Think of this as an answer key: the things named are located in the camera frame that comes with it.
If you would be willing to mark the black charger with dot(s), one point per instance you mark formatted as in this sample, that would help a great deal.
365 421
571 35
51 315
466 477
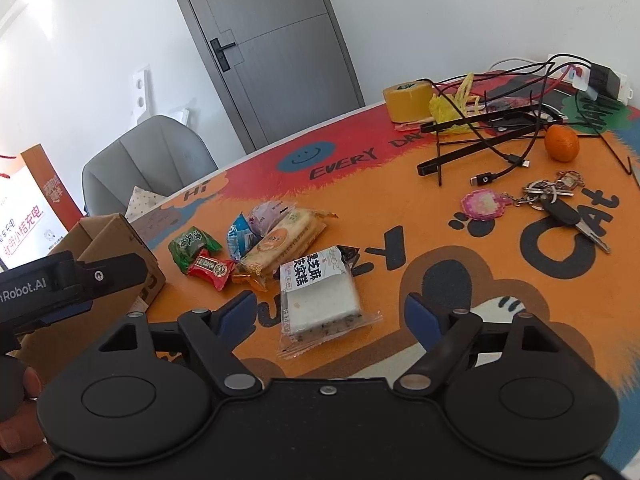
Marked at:
604 82

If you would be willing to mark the orange tangerine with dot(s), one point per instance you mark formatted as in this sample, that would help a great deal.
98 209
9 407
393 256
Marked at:
561 143

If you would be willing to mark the patterned cushion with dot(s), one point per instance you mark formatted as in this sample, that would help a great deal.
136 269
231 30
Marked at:
142 204

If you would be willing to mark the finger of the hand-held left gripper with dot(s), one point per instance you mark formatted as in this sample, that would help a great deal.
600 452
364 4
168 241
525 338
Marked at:
117 270
65 313

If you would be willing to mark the brown cardboard box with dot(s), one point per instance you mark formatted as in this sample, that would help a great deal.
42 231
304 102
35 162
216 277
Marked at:
120 255

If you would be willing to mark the yellow tape roll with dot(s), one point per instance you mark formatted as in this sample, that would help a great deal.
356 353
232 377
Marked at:
407 102

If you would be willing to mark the red snack packet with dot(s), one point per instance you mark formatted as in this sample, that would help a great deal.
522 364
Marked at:
212 271

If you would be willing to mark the green snack packet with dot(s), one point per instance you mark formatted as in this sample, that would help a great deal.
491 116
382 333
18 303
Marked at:
192 249

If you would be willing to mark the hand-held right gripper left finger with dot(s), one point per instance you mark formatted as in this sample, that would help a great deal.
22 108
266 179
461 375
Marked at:
234 316

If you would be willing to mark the long biscuit packet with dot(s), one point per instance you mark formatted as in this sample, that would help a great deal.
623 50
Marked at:
282 245

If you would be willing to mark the orange and white paper bag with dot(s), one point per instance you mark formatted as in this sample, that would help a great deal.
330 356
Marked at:
35 210

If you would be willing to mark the white cake packet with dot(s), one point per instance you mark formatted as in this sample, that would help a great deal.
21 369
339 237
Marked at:
320 302

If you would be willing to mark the grey door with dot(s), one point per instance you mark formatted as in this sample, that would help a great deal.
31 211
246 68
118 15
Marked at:
270 35

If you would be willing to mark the white power strip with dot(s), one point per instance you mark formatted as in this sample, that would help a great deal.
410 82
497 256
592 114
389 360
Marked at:
627 90

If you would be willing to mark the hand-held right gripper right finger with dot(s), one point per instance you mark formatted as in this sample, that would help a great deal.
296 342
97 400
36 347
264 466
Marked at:
422 321

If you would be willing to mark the white wall bracket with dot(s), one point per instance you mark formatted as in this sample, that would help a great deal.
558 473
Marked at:
140 92

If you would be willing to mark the grey chair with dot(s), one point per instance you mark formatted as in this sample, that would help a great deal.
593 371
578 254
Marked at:
150 155

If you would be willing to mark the blue snack packet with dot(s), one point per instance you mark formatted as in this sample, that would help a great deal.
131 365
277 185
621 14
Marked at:
240 237

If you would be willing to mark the purple snack packet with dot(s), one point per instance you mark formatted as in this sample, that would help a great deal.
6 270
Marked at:
270 215

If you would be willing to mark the dark flat pad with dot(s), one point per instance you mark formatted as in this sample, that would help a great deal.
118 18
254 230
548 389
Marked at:
525 95

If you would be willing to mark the bunch of keys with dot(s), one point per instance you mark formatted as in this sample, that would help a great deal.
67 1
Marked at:
565 207

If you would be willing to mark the person's left hand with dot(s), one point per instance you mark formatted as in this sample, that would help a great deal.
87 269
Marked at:
20 430

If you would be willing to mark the yellow plastic bag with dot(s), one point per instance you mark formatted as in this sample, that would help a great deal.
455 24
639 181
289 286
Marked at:
447 107

